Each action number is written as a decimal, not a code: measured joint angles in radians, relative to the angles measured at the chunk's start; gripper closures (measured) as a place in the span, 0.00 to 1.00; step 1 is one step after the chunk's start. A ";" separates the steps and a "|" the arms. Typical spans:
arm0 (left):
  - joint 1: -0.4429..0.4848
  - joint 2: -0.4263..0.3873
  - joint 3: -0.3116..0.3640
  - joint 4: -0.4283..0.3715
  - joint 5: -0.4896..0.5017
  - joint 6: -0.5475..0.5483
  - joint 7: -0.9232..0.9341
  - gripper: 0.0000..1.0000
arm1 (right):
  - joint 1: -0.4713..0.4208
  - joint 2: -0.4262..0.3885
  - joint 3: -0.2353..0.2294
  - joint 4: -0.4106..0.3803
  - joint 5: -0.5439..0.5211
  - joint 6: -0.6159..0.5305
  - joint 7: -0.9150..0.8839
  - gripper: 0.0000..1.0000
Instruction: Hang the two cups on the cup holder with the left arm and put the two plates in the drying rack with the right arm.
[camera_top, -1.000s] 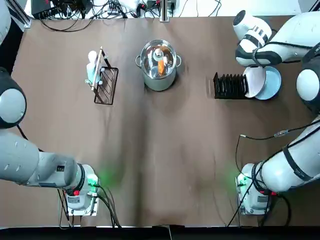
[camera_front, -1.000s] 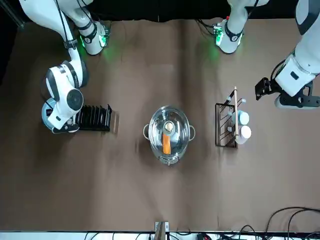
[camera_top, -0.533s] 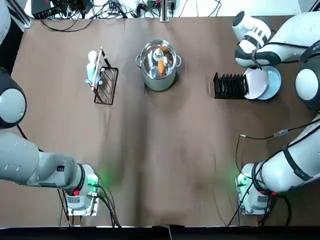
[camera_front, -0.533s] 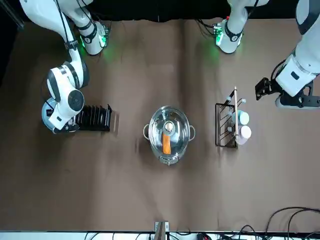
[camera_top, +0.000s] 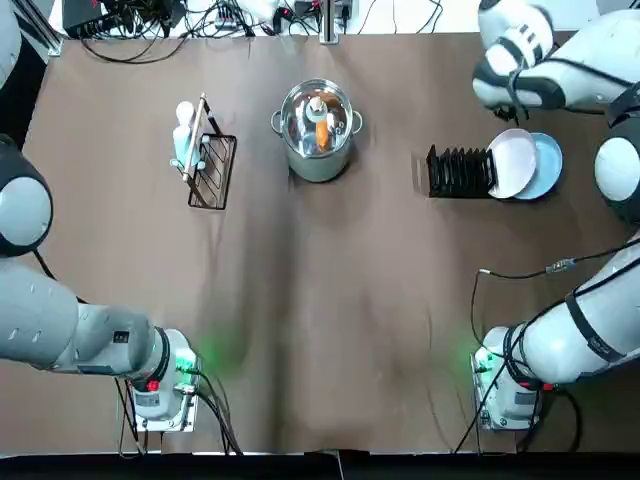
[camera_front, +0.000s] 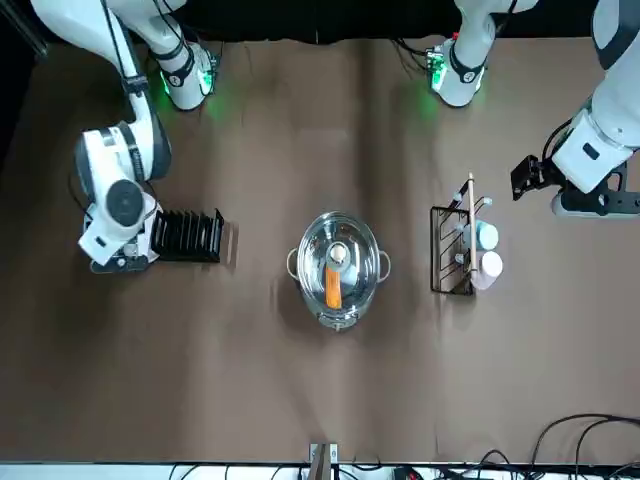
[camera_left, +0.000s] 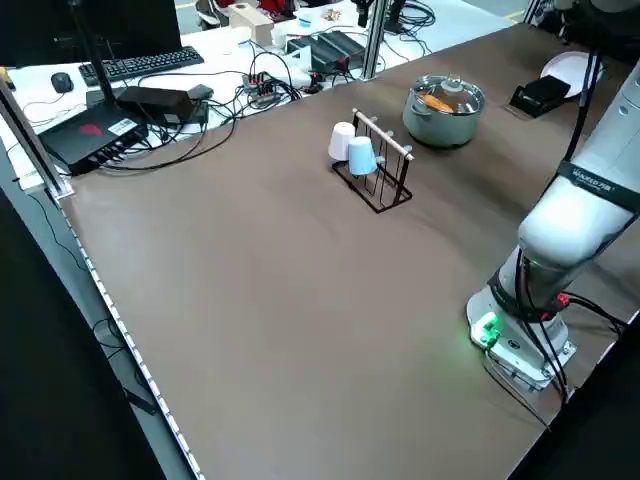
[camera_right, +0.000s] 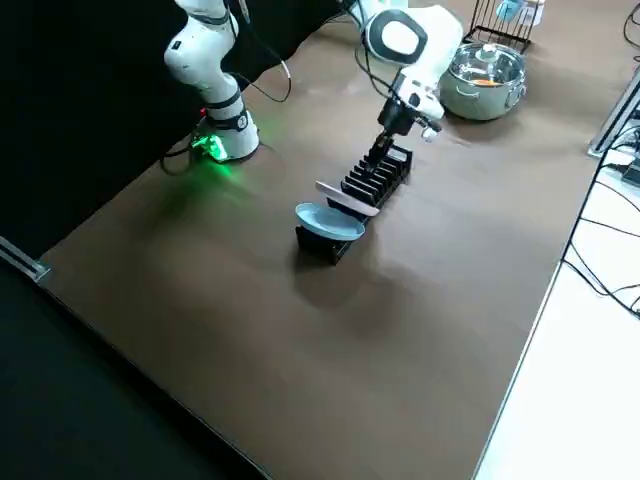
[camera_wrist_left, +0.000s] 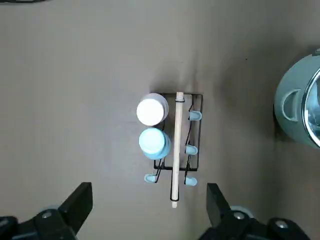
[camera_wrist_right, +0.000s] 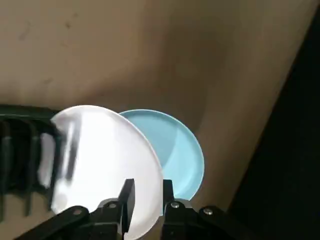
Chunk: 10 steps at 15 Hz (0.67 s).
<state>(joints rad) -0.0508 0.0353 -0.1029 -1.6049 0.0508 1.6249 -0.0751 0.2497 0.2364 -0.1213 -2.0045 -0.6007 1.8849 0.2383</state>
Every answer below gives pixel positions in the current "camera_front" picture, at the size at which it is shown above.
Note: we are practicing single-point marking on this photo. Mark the glass pot lid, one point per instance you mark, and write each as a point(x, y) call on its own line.
point(315, 250)

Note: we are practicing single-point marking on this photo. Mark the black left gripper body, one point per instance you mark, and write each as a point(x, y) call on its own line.
point(555, 174)

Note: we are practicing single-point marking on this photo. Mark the dark plug box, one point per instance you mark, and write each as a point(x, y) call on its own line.
point(402, 474)

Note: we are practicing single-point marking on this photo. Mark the metal frame rail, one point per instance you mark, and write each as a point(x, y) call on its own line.
point(25, 25)

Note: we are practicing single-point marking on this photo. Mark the orange carrot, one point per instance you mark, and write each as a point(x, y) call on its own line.
point(333, 292)

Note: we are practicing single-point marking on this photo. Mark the black slotted drying rack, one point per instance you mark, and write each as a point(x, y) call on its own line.
point(190, 240)

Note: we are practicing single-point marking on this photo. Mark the light blue cup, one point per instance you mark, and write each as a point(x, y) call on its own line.
point(486, 235)

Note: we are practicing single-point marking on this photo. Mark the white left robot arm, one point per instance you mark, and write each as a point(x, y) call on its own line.
point(610, 100)

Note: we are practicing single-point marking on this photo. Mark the aluminium camera post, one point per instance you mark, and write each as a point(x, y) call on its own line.
point(322, 460)

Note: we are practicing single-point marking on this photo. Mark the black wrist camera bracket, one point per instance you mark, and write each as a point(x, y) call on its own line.
point(625, 200)
point(145, 265)

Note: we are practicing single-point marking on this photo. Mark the stainless steel pot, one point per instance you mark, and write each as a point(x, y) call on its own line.
point(345, 322)

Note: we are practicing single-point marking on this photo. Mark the black right wrist camera bracket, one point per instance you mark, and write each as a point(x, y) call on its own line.
point(145, 265)

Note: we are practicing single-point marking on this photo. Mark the black left wrist camera bracket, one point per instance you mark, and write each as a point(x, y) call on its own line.
point(625, 200)

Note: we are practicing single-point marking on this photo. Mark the pale pink cup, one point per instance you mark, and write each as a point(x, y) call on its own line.
point(491, 267)

